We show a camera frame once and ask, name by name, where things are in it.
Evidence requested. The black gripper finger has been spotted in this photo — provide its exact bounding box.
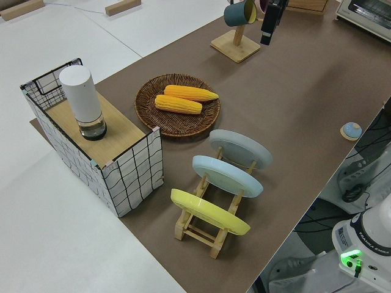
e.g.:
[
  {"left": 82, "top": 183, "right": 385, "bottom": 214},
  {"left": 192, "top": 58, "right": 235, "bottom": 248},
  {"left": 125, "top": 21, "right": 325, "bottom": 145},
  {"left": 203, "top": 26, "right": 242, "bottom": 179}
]
[
  {"left": 276, "top": 0, "right": 289, "bottom": 27},
  {"left": 260, "top": 3, "right": 281, "bottom": 46}
]

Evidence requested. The wooden drawer cabinet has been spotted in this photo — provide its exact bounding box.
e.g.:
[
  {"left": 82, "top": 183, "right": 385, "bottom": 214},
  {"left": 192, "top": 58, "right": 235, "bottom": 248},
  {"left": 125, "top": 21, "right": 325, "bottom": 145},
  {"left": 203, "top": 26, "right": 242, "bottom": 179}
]
[{"left": 285, "top": 0, "right": 330, "bottom": 16}]

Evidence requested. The pink mug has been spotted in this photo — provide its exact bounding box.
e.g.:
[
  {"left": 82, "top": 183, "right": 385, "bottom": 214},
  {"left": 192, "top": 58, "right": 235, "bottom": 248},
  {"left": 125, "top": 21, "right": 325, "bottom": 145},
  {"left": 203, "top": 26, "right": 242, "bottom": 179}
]
[{"left": 255, "top": 0, "right": 271, "bottom": 15}]

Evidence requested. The dark teal mug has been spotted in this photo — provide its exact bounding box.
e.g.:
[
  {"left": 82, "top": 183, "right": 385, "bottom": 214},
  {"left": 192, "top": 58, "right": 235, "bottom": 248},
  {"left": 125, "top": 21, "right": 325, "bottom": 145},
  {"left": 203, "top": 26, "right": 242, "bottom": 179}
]
[{"left": 223, "top": 0, "right": 258, "bottom": 27}]

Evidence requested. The wooden mug tree stand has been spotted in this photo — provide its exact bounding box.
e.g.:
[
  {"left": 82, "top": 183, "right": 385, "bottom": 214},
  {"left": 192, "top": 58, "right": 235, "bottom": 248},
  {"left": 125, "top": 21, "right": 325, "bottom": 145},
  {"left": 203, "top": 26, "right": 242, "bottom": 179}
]
[{"left": 210, "top": 0, "right": 261, "bottom": 64}]

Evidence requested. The white toaster oven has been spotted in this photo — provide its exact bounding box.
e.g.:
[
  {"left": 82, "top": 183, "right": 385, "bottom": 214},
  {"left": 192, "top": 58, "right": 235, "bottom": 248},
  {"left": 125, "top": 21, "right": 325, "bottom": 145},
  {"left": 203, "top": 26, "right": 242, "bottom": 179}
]
[{"left": 334, "top": 0, "right": 391, "bottom": 46}]

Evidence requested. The brown table mat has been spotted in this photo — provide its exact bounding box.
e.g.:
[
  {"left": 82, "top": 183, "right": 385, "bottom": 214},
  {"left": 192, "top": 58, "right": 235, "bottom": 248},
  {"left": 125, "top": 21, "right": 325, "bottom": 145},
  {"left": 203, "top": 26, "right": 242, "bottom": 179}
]
[{"left": 29, "top": 0, "right": 391, "bottom": 293}]

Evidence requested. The yellow corn cob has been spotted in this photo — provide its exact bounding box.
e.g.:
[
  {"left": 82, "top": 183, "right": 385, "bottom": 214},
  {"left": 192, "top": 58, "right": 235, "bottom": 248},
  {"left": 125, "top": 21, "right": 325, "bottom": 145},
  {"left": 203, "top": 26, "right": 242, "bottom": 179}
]
[
  {"left": 155, "top": 94, "right": 203, "bottom": 115},
  {"left": 164, "top": 84, "right": 220, "bottom": 103}
]

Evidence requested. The grey plate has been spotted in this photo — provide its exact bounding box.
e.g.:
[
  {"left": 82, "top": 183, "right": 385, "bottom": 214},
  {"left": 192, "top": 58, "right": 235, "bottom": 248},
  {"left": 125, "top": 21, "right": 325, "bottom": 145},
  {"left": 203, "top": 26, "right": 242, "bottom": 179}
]
[{"left": 209, "top": 129, "right": 273, "bottom": 171}]

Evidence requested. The blue dome bell wooden base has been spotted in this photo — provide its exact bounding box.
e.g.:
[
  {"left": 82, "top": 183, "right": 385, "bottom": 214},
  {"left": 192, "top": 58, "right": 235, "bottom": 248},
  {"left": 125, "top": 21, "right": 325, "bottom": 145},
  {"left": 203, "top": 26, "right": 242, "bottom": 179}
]
[{"left": 340, "top": 121, "right": 363, "bottom": 141}]

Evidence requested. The wooden block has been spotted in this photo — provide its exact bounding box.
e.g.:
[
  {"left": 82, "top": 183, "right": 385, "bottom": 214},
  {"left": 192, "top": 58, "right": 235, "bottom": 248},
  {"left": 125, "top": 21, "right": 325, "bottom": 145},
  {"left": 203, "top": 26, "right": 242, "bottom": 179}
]
[
  {"left": 104, "top": 0, "right": 142, "bottom": 16},
  {"left": 0, "top": 5, "right": 46, "bottom": 22}
]

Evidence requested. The round wicker basket tray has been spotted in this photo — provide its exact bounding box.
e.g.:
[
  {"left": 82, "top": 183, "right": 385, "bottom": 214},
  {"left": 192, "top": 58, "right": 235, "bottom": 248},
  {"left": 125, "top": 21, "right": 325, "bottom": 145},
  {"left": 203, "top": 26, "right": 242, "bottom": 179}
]
[{"left": 134, "top": 73, "right": 221, "bottom": 140}]

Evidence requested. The light blue plate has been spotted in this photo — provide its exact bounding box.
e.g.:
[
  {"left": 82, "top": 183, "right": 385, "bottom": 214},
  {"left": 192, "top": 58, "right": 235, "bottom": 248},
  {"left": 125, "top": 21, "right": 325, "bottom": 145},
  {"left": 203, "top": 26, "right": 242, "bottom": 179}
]
[{"left": 192, "top": 154, "right": 264, "bottom": 199}]

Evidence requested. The white power strip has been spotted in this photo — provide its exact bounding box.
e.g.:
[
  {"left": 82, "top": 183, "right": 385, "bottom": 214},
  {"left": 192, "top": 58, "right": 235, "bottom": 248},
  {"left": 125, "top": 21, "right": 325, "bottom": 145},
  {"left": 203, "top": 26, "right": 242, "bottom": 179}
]
[{"left": 337, "top": 157, "right": 375, "bottom": 187}]

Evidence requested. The black power adapter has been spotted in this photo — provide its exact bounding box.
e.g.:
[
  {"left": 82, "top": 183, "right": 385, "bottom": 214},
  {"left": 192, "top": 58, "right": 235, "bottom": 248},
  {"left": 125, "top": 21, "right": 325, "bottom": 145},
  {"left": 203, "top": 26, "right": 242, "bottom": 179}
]
[{"left": 342, "top": 184, "right": 364, "bottom": 203}]

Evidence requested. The wooden basket lid board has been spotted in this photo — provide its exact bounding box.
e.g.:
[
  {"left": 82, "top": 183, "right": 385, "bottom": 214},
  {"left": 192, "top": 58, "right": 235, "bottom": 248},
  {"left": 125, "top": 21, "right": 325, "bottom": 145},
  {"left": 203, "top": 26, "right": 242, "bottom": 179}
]
[{"left": 45, "top": 91, "right": 146, "bottom": 162}]

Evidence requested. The yellow plate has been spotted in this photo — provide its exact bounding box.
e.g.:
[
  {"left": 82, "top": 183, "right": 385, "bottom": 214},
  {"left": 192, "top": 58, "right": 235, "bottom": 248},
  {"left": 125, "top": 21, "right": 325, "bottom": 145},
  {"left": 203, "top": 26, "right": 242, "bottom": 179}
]
[{"left": 170, "top": 188, "right": 251, "bottom": 236}]

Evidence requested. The white cylindrical grinder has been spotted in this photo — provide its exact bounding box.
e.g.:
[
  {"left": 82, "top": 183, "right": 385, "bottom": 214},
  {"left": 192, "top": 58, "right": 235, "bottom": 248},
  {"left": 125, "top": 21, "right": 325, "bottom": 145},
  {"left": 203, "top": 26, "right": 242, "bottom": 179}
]
[{"left": 59, "top": 65, "right": 108, "bottom": 142}]

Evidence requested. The wooden plate rack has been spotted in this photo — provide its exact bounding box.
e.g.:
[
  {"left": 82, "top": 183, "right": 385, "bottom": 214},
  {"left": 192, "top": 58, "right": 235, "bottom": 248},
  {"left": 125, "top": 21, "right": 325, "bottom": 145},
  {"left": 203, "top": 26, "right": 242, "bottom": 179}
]
[{"left": 174, "top": 146, "right": 257, "bottom": 259}]

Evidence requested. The thin blue cable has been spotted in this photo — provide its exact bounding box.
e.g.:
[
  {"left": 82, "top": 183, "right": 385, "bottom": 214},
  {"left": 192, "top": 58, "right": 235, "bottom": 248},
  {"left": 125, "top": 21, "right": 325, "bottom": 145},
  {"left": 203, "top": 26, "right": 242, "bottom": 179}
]
[{"left": 44, "top": 2, "right": 108, "bottom": 15}]

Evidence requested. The wire and wood shelf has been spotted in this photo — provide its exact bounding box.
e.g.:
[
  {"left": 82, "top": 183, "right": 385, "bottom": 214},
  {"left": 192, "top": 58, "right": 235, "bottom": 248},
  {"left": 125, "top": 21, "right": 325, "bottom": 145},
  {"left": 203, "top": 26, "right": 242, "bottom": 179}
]
[{"left": 20, "top": 57, "right": 165, "bottom": 218}]

